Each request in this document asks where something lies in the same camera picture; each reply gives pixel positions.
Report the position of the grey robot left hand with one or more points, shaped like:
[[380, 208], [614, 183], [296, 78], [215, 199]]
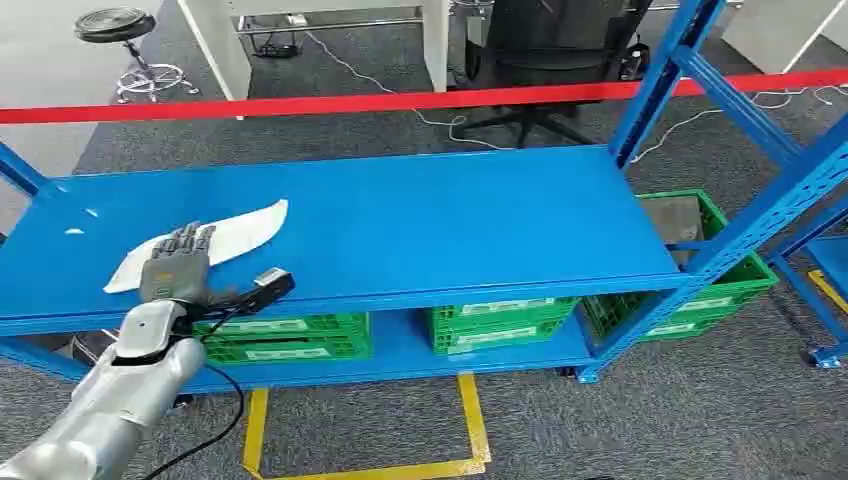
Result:
[[173, 272]]

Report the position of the white parcel bag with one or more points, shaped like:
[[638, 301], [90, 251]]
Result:
[[245, 228]]

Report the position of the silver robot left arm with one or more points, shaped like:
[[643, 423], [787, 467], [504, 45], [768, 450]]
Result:
[[126, 397]]

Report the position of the green plastic crate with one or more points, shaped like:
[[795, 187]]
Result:
[[497, 324], [291, 338], [722, 291]]

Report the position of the red barrier tape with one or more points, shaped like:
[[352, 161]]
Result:
[[331, 104]]

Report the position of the blue metal shelf rack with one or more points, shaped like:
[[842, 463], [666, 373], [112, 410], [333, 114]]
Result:
[[411, 225], [828, 255]]

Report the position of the black power adapter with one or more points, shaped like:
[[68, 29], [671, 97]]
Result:
[[277, 50]]

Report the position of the black round stool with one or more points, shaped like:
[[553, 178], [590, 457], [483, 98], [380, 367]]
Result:
[[116, 24]]

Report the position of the white desk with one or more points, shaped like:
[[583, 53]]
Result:
[[434, 40]]

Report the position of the black office chair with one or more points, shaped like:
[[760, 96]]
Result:
[[550, 40]]

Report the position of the grey parcel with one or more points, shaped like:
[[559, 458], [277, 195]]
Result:
[[672, 225]]

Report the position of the white panel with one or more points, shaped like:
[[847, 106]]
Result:
[[775, 30]]

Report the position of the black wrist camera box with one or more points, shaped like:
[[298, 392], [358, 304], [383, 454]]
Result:
[[270, 286]]

